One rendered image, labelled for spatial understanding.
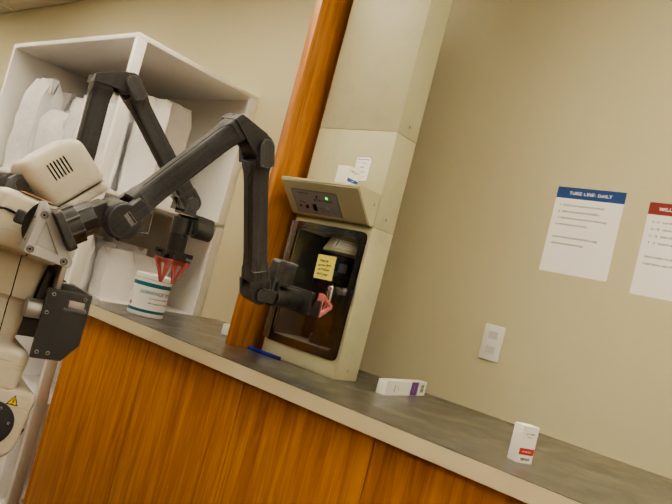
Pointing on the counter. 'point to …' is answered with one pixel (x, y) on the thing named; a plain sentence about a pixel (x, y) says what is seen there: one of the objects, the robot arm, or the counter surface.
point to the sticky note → (325, 267)
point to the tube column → (386, 66)
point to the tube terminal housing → (330, 149)
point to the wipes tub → (149, 295)
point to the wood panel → (295, 149)
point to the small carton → (347, 174)
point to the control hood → (364, 202)
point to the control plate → (317, 202)
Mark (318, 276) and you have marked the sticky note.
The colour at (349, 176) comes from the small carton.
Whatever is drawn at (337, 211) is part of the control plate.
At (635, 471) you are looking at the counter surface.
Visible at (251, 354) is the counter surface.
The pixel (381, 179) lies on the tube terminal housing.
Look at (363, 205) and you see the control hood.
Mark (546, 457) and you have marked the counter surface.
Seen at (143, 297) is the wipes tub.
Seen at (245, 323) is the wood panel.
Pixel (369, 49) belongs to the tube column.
